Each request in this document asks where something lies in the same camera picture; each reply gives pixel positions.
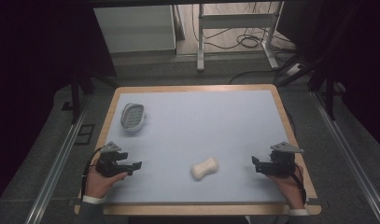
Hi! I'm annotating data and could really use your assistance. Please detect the pale blue table mat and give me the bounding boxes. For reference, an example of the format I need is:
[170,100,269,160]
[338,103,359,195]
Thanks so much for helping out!
[104,90,289,203]

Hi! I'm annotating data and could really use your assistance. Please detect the black metal stand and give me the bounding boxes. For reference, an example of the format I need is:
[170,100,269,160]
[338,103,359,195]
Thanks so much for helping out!
[61,69,119,125]
[275,46,347,121]

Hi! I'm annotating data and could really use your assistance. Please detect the white metal desk frame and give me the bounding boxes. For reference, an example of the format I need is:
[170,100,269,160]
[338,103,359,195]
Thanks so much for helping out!
[196,1,286,73]

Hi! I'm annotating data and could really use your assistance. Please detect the person's left hand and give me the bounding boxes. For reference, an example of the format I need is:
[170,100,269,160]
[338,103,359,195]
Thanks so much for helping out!
[84,169,130,198]

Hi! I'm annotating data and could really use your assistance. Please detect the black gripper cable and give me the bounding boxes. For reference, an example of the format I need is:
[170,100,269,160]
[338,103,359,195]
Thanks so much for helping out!
[80,147,104,202]
[289,161,308,205]

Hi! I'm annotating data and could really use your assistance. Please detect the black floor cables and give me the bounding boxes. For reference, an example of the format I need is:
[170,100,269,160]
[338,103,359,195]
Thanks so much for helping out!
[190,2,299,86]

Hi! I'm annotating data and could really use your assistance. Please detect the white power strip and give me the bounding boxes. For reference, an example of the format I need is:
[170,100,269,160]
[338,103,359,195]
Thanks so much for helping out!
[285,63,304,77]

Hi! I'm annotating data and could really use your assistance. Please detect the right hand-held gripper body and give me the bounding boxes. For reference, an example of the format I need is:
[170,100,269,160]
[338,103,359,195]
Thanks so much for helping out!
[270,141,305,179]

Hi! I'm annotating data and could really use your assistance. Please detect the grey oval soap dish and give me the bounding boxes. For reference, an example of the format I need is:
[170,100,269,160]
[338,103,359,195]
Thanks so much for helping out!
[120,102,148,133]

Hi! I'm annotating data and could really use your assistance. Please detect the black floor bracket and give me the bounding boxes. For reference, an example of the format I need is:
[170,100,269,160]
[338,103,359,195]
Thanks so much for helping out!
[74,123,96,147]

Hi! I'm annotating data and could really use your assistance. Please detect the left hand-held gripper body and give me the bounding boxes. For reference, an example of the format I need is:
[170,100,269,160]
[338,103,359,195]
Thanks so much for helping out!
[95,141,130,178]

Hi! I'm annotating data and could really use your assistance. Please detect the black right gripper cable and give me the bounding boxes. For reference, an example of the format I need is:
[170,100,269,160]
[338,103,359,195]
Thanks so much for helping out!
[289,161,308,205]

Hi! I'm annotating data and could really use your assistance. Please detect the dark curtain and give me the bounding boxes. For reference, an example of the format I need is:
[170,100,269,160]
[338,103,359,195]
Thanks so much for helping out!
[275,0,380,153]
[0,0,117,209]

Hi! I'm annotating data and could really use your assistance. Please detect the white cabinet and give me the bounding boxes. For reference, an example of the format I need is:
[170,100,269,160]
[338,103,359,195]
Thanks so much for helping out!
[93,5,177,54]

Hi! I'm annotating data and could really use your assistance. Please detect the aluminium floor rail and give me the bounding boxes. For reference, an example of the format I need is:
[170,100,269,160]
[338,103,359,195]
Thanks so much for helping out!
[311,91,380,224]
[23,101,90,224]

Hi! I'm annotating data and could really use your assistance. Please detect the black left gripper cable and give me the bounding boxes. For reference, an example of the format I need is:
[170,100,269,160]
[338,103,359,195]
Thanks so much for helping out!
[80,147,104,202]

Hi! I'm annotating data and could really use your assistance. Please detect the person's right hand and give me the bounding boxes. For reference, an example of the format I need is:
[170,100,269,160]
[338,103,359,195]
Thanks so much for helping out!
[266,170,306,210]

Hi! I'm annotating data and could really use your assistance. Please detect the white soap bar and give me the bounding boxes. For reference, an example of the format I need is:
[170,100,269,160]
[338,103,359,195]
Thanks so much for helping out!
[190,156,219,182]

